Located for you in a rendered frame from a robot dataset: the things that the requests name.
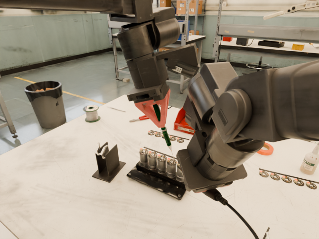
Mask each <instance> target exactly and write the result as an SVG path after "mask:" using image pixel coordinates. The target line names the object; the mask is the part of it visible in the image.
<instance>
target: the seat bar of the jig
mask: <svg viewBox="0 0 319 239"><path fill-rule="evenodd" d="M136 167H137V168H139V169H142V170H144V171H147V172H149V173H151V174H154V175H156V176H159V177H161V178H164V179H166V180H169V181H171V182H173V183H176V184H178V185H181V186H183V187H185V184H184V182H180V181H178V180H177V179H176V178H177V175H176V176H175V177H173V178H170V177H168V176H167V172H166V173H164V174H160V173H158V169H156V170H150V169H149V165H148V166H141V165H140V161H139V162H138V163H137V164H136Z"/></svg>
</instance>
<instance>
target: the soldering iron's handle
mask: <svg viewBox="0 0 319 239"><path fill-rule="evenodd" d="M202 193H203V194H204V195H206V196H208V197H209V198H211V199H213V200H214V201H217V202H218V201H219V202H220V203H222V204H223V205H224V206H226V205H225V202H228V201H227V200H226V199H225V198H224V197H222V195H221V193H220V192H219V191H218V190H217V189H216V188H215V189H211V190H207V191H205V192H202Z"/></svg>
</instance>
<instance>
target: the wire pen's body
mask: <svg viewBox="0 0 319 239"><path fill-rule="evenodd" d="M152 106H153V108H154V111H155V114H156V116H157V119H158V121H160V112H161V110H160V107H159V105H157V104H154V105H152ZM160 131H161V132H162V133H163V136H164V139H165V141H166V144H167V146H171V141H170V139H169V135H168V132H167V127H163V128H161V129H160Z"/></svg>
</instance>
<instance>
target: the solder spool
mask: <svg viewBox="0 0 319 239"><path fill-rule="evenodd" d="M98 109H99V106H97V105H88V106H85V107H84V108H83V111H85V112H86V118H85V121H86V122H89V123H93V122H97V121H99V120H100V119H101V117H100V116H98V113H97V112H98V111H97V110H98Z"/></svg>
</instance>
